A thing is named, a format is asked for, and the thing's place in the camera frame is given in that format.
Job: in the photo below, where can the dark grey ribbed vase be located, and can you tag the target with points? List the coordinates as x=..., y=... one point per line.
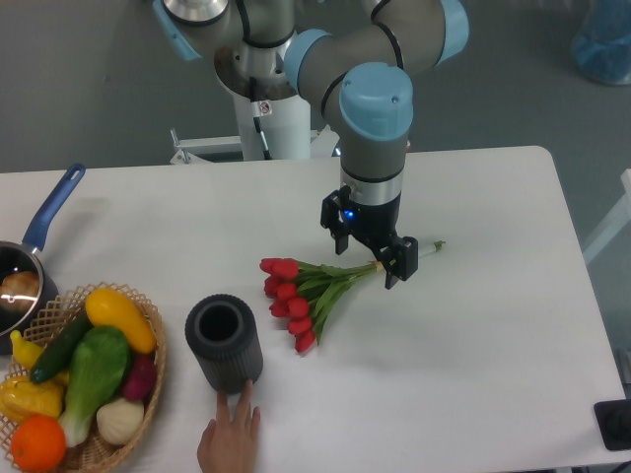
x=221, y=333

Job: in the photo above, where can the yellow bell pepper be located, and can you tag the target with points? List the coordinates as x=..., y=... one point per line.
x=21, y=399

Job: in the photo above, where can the yellow squash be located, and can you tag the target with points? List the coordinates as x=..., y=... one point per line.
x=108, y=307

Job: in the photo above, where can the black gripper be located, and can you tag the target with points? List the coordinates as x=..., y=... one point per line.
x=374, y=227

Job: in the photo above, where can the green bok choy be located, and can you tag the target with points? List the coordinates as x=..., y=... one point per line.
x=96, y=371

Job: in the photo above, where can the brown bread in pot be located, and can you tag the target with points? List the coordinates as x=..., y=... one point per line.
x=19, y=291

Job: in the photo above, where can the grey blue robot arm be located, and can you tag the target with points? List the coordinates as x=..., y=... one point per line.
x=359, y=83

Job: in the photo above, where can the blue plastic bag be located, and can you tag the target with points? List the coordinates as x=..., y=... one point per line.
x=601, y=47

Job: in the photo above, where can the blue handled saucepan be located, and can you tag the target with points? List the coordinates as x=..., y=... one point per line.
x=24, y=256

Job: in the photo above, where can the small yellow gourd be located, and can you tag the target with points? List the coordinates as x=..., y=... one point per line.
x=25, y=352

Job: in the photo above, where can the black device at table edge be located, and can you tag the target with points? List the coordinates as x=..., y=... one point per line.
x=613, y=419

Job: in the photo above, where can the dark green cucumber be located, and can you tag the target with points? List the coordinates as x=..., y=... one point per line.
x=57, y=355

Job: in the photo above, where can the orange fruit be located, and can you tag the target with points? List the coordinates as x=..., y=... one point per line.
x=38, y=444

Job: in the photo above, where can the white frame at right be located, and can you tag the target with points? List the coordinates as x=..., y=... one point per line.
x=615, y=220

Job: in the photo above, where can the red radish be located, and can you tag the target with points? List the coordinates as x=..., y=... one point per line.
x=141, y=379

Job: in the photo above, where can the person's bare hand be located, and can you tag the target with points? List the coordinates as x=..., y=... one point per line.
x=230, y=441

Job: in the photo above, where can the red tulip bouquet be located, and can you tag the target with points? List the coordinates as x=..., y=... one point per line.
x=305, y=294

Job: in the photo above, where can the white garlic bulb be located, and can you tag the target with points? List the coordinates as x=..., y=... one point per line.
x=119, y=420

